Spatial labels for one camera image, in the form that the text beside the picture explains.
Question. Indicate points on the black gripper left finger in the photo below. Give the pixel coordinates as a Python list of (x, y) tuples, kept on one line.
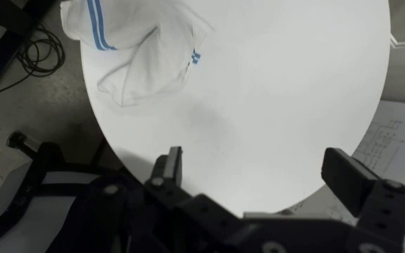
[(171, 164)]

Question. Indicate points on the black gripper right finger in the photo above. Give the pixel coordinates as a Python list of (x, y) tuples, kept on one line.
[(347, 180)]

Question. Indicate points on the blue and white towel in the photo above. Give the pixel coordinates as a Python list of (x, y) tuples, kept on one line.
[(140, 57)]

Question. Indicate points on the grey and black office chair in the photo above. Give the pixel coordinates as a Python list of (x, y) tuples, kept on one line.
[(24, 220)]

